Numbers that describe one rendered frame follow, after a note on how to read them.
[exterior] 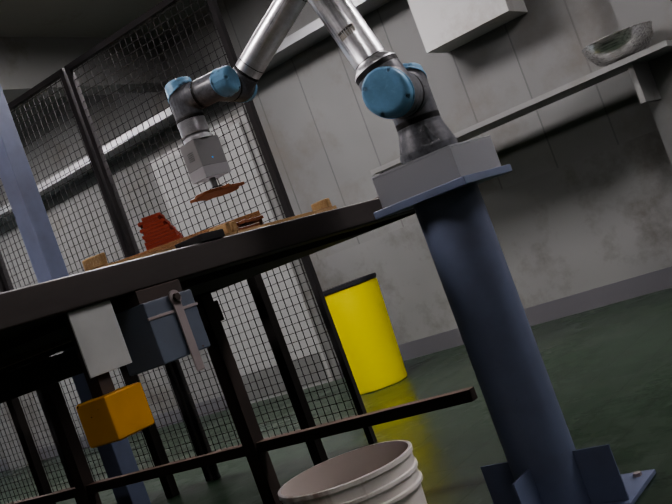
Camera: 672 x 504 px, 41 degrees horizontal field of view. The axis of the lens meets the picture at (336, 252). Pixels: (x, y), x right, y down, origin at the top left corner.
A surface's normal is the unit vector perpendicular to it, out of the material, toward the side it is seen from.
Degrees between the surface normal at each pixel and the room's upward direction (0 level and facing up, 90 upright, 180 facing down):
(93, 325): 90
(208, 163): 90
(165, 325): 90
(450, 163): 90
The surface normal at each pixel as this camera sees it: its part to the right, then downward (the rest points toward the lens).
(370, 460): -0.40, 0.07
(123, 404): 0.78, -0.30
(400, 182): -0.56, 0.18
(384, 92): -0.27, 0.24
